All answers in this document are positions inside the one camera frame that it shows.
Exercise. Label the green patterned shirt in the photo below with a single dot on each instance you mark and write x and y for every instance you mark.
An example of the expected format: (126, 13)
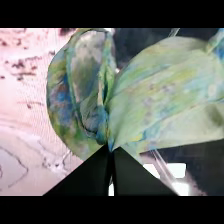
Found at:
(160, 96)

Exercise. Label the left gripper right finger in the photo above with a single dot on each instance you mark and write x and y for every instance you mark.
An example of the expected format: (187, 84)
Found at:
(133, 178)

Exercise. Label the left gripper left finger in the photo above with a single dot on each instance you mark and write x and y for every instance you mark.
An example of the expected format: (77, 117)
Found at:
(90, 176)

